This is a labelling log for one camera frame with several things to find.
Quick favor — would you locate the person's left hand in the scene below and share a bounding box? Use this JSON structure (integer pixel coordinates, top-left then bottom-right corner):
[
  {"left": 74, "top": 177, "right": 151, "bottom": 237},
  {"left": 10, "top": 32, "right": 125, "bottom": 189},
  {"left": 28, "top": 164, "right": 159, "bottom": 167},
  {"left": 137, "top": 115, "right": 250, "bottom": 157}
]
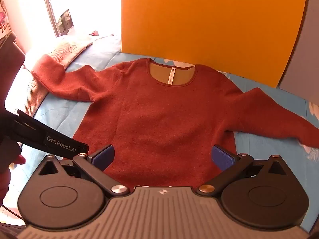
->
[{"left": 0, "top": 154, "right": 27, "bottom": 205}]

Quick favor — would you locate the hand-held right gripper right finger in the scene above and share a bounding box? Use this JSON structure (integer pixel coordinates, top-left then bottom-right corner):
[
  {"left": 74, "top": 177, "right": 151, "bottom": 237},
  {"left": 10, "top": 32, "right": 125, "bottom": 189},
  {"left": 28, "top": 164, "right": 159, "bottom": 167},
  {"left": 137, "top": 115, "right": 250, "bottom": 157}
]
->
[{"left": 197, "top": 144, "right": 287, "bottom": 196}]

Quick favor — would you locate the grey panel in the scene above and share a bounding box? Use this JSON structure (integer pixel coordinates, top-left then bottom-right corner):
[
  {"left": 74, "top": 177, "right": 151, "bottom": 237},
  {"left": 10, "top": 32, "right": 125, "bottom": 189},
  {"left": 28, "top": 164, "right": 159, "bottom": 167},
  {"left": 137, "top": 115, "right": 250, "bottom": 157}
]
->
[{"left": 278, "top": 0, "right": 319, "bottom": 101}]

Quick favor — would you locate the blue printed bedsheet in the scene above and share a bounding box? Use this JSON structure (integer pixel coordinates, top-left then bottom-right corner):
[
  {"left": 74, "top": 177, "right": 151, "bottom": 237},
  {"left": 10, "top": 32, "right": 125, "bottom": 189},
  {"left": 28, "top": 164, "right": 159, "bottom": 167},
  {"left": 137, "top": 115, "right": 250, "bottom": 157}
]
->
[{"left": 25, "top": 33, "right": 319, "bottom": 232}]

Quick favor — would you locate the orange board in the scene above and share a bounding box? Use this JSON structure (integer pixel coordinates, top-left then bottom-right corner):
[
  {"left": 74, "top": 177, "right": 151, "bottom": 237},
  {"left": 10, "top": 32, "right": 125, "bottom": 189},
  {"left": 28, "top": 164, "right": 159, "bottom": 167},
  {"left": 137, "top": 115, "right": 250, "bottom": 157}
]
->
[{"left": 121, "top": 0, "right": 309, "bottom": 88}]

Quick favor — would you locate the red knit sweater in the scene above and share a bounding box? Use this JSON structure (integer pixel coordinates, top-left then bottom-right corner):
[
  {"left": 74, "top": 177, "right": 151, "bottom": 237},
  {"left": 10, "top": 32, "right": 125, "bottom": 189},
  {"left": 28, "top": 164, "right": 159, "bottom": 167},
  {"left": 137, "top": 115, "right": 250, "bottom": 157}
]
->
[{"left": 24, "top": 54, "right": 319, "bottom": 190}]

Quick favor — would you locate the dark outdoor structure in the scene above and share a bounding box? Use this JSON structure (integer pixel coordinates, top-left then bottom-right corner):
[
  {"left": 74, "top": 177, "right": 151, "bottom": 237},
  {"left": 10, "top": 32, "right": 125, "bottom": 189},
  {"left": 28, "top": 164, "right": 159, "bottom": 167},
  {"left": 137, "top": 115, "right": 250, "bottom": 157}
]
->
[{"left": 56, "top": 9, "right": 75, "bottom": 34}]

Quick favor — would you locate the window frame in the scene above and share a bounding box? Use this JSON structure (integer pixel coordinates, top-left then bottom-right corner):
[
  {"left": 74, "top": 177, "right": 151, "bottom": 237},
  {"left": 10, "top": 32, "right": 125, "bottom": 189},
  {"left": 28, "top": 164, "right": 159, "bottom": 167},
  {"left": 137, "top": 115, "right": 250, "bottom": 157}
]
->
[{"left": 41, "top": 0, "right": 60, "bottom": 34}]

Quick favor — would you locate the beige embossed blanket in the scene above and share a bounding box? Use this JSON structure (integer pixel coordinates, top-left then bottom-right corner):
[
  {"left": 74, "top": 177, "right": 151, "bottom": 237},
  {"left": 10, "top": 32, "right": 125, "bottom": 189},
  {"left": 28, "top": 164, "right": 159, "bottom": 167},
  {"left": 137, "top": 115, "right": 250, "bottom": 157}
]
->
[{"left": 6, "top": 33, "right": 94, "bottom": 116}]

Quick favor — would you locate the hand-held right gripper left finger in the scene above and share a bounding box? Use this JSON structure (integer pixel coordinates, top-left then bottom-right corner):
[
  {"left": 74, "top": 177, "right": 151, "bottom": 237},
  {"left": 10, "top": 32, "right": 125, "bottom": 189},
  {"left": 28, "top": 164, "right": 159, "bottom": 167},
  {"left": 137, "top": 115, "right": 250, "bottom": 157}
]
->
[{"left": 37, "top": 144, "right": 131, "bottom": 196}]

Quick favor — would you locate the bright pink cloth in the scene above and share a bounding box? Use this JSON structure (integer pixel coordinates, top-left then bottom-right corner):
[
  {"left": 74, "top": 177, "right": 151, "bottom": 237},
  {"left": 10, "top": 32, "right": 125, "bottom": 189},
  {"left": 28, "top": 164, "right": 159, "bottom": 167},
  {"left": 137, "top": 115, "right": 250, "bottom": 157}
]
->
[{"left": 0, "top": 5, "right": 10, "bottom": 34}]

